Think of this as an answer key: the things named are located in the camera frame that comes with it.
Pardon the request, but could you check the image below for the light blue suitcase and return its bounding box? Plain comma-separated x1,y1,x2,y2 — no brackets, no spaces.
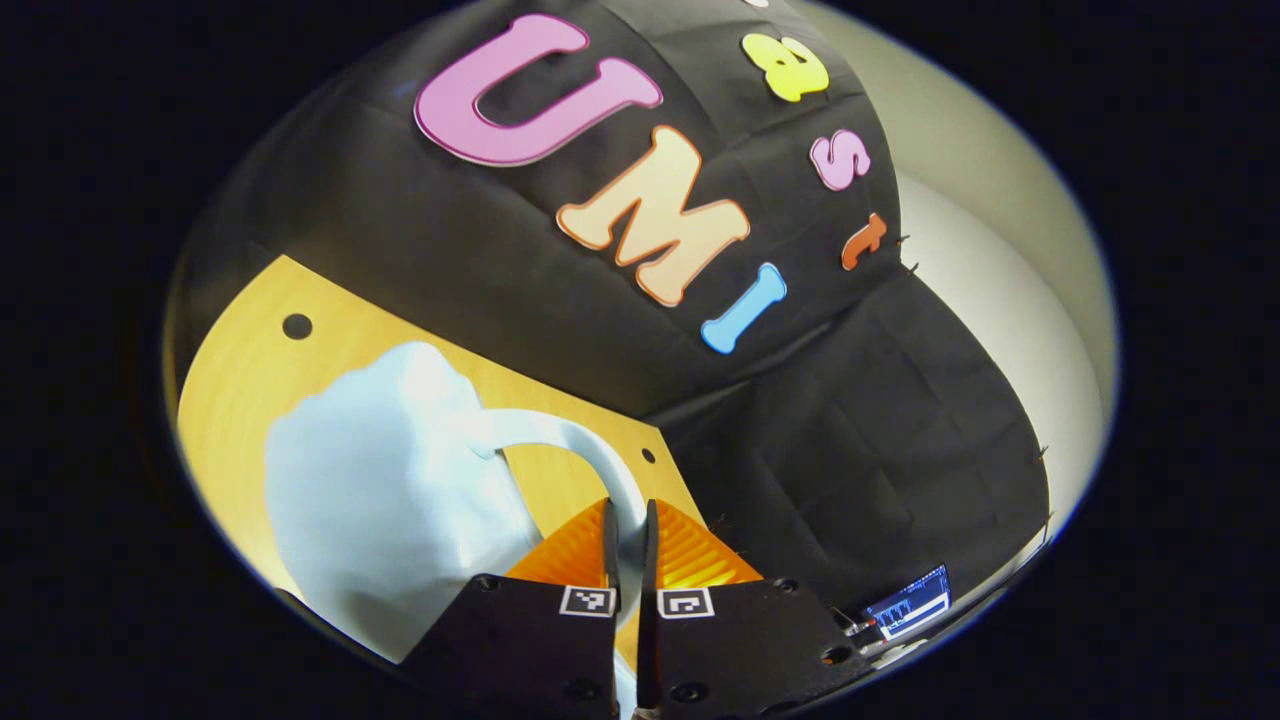
263,341,649,720

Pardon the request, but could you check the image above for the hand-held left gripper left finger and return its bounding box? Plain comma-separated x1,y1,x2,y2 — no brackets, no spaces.
398,498,623,720

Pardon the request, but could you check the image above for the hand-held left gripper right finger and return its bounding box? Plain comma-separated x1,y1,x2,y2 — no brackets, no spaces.
636,498,876,716

